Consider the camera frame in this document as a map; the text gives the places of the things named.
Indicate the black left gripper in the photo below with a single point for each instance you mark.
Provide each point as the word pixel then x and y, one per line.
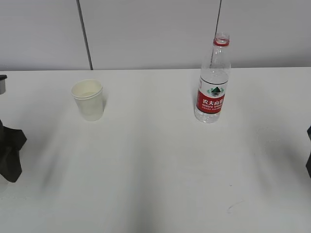
pixel 11 142

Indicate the clear plastic water bottle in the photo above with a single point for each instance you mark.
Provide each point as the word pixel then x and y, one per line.
pixel 214 76

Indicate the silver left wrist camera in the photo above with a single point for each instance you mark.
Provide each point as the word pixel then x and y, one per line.
pixel 3 84

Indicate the white paper cup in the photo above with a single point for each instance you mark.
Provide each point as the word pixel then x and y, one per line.
pixel 88 95

